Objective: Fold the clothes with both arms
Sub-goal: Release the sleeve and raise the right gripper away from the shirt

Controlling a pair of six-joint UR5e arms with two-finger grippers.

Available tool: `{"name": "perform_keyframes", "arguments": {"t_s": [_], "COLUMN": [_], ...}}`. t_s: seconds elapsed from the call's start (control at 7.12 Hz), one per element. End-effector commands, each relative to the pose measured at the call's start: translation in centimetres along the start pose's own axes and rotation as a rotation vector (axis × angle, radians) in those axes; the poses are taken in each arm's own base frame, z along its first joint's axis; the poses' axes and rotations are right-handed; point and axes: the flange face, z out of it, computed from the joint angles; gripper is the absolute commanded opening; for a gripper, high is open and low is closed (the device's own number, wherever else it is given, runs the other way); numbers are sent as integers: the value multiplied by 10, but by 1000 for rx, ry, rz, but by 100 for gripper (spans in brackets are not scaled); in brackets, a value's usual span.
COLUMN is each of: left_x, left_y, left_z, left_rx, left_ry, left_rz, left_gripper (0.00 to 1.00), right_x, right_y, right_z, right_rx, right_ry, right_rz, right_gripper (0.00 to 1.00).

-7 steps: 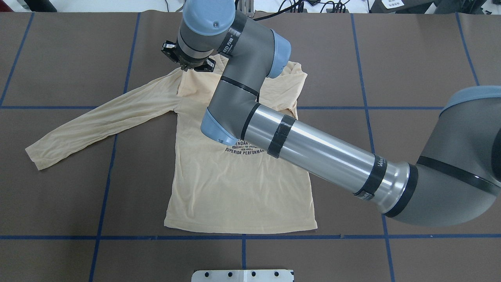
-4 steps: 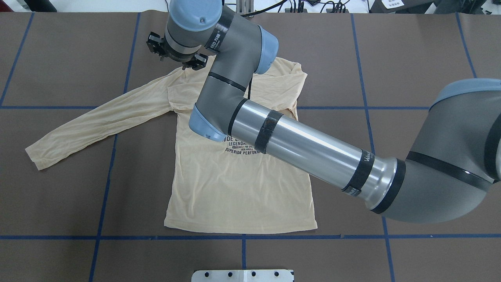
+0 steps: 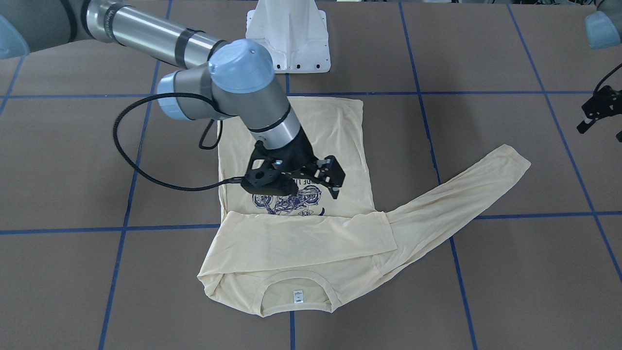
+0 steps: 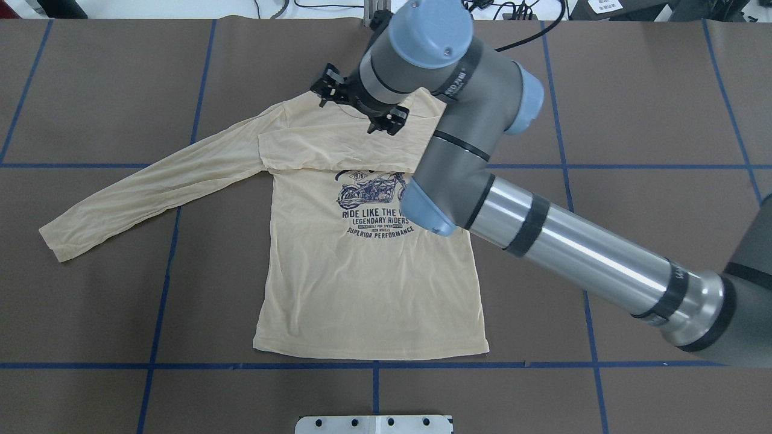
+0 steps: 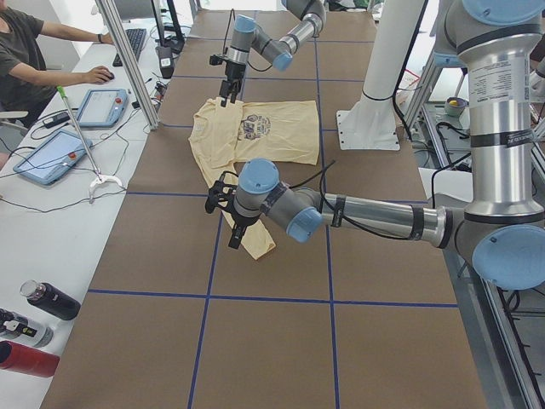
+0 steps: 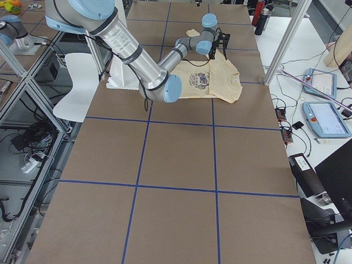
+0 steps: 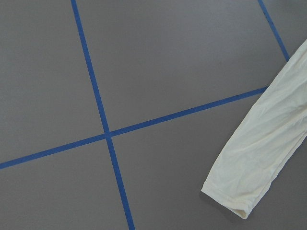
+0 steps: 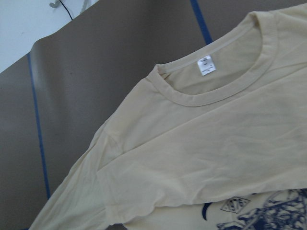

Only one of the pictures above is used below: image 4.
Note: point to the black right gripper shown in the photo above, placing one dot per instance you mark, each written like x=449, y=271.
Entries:
x=386, y=120

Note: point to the cream long-sleeve printed shirt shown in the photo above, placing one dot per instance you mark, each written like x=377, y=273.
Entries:
x=349, y=275

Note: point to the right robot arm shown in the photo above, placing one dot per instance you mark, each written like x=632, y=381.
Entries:
x=626, y=173

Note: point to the black power adapter box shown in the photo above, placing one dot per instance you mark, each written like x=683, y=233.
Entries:
x=645, y=11

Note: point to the aluminium frame post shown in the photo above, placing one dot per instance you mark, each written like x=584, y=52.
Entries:
x=371, y=7

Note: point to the white camera post base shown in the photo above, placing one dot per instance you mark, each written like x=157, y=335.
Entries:
x=430, y=423

